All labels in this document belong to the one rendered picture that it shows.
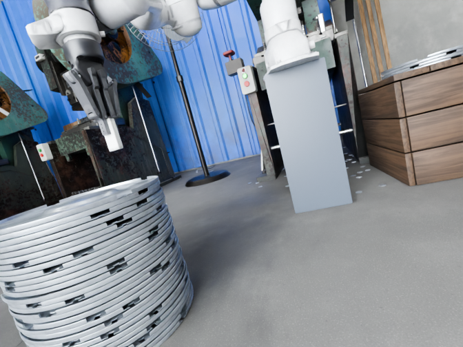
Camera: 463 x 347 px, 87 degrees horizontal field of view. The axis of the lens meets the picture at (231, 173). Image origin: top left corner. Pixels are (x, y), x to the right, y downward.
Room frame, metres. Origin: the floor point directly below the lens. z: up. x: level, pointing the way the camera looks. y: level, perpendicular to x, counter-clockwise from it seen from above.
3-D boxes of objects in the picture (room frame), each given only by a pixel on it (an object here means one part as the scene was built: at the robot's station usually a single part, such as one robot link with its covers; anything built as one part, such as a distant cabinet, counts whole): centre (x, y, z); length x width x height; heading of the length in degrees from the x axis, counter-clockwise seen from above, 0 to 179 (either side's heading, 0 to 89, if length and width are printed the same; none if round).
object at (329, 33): (1.57, -0.55, 0.68); 0.45 x 0.30 x 0.06; 68
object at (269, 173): (1.80, -0.36, 0.45); 0.92 x 0.12 x 0.90; 158
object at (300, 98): (0.84, -0.28, 0.23); 0.18 x 0.18 x 0.45; 78
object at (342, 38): (1.60, -0.86, 0.45); 0.92 x 0.12 x 0.90; 158
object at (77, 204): (0.46, 0.29, 0.25); 0.29 x 0.29 x 0.01
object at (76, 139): (2.56, 0.91, 0.87); 1.53 x 0.99 x 1.74; 156
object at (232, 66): (1.48, -0.18, 0.62); 0.10 x 0.06 x 0.20; 68
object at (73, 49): (0.58, 0.25, 0.53); 0.08 x 0.07 x 0.09; 160
